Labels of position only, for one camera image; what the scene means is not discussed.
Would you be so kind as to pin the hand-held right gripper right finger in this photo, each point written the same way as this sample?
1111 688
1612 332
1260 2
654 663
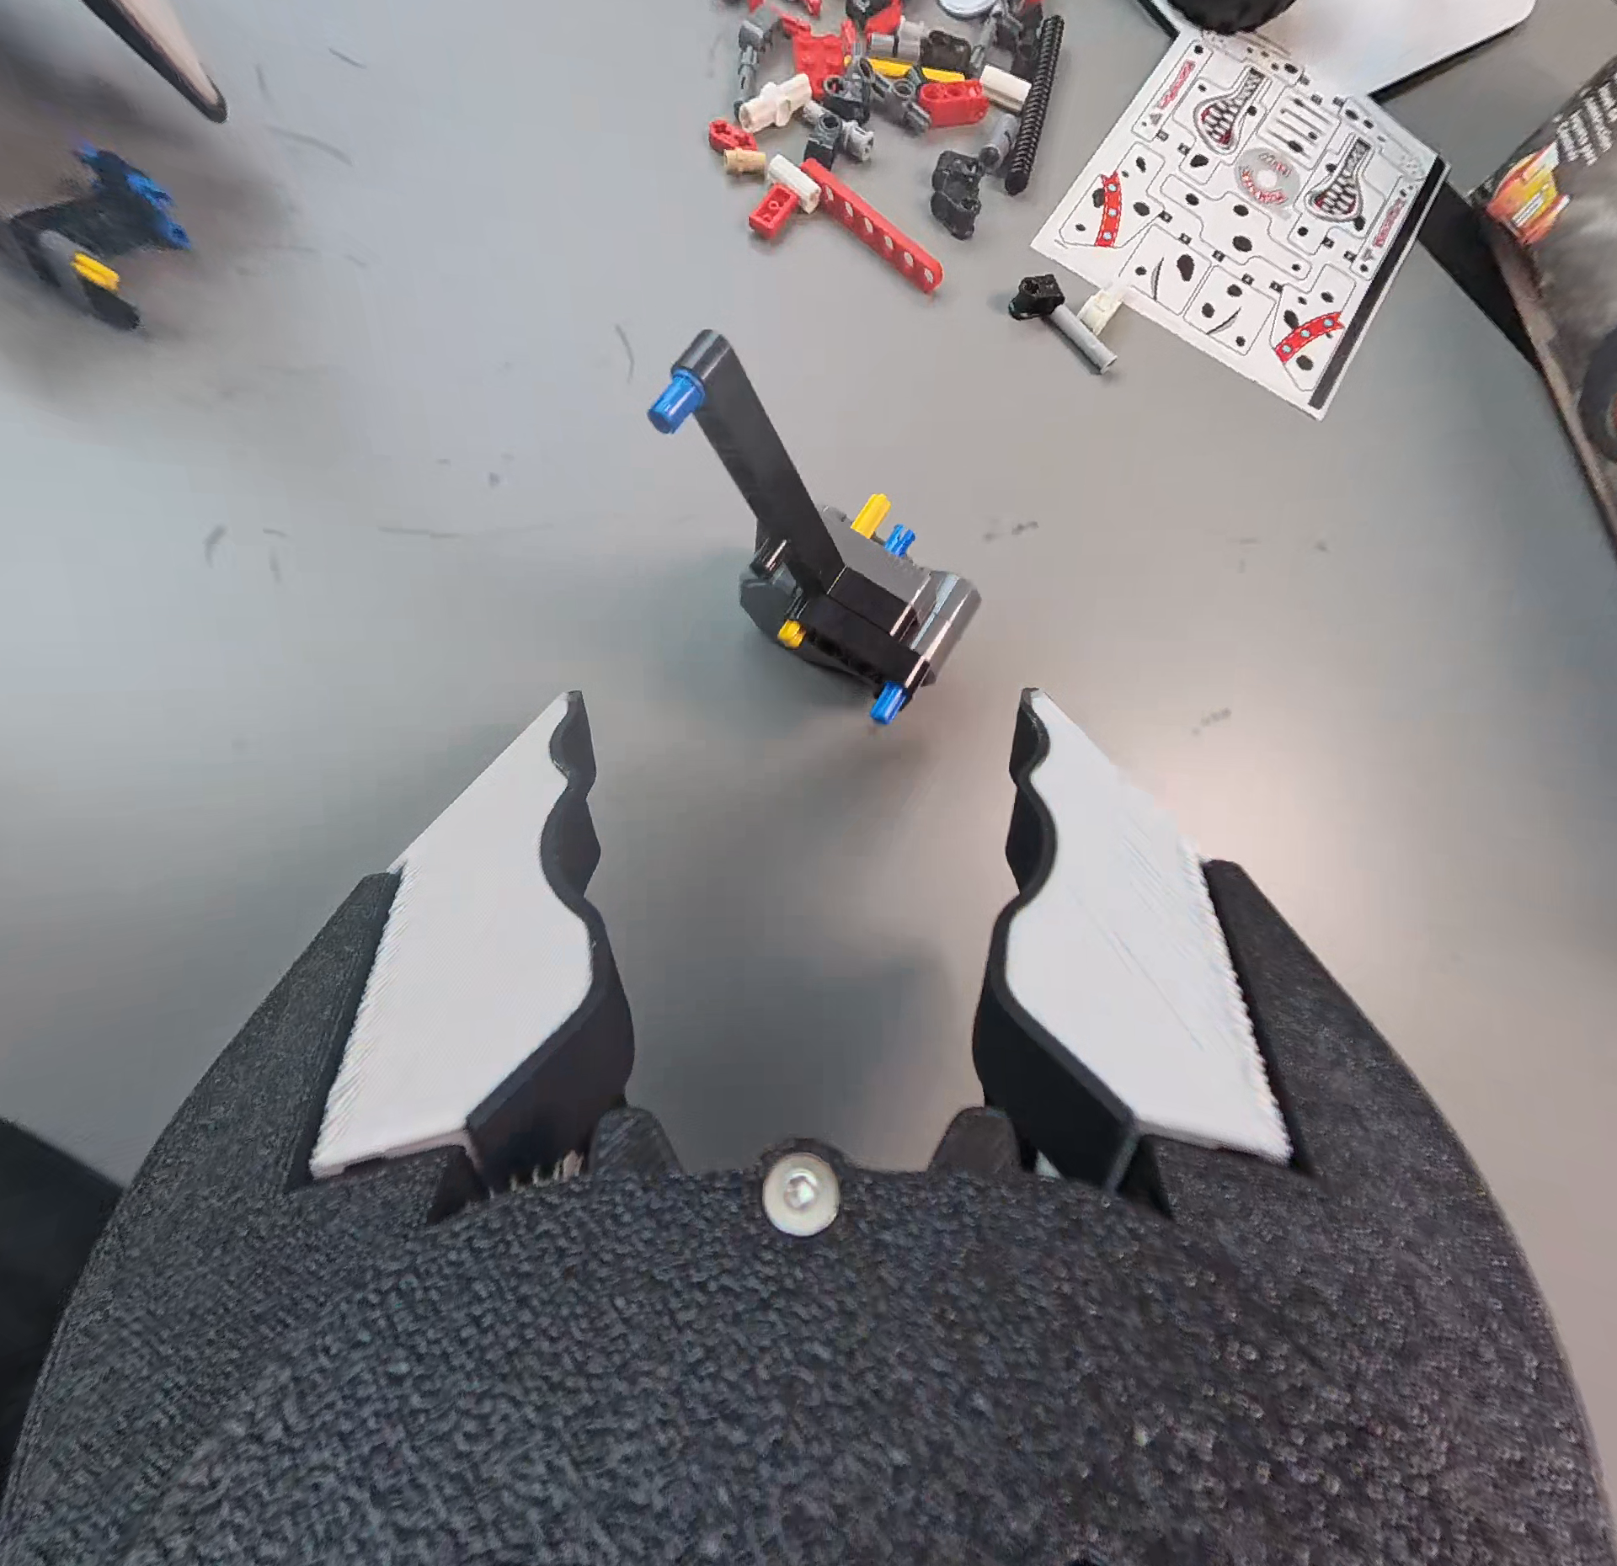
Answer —
1137 960

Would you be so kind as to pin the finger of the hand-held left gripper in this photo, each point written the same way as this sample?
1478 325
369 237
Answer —
138 14

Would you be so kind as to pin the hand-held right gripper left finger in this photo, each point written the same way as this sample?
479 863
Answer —
468 960

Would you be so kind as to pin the small black blue brick assembly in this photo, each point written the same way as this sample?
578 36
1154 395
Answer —
114 209

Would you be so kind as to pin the black grey lever brick assembly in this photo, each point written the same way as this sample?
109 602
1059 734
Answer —
770 455

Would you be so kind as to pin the grey desk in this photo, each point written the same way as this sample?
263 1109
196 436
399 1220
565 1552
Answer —
379 518

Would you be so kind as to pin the small white connector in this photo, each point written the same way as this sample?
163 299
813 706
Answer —
1105 308

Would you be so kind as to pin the black connector with grey axle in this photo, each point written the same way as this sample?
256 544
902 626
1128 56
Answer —
1038 300

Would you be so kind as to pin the pile of mixed brick pieces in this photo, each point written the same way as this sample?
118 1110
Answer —
872 64

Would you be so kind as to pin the white sticker sheet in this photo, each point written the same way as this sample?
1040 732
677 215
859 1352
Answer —
1213 222

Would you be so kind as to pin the red perforated beam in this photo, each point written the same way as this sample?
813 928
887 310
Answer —
885 233

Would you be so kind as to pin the dark printed cardboard box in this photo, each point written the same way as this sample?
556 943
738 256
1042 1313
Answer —
1567 265

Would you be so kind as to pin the white flat tray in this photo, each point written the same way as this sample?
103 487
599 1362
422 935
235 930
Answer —
1414 14

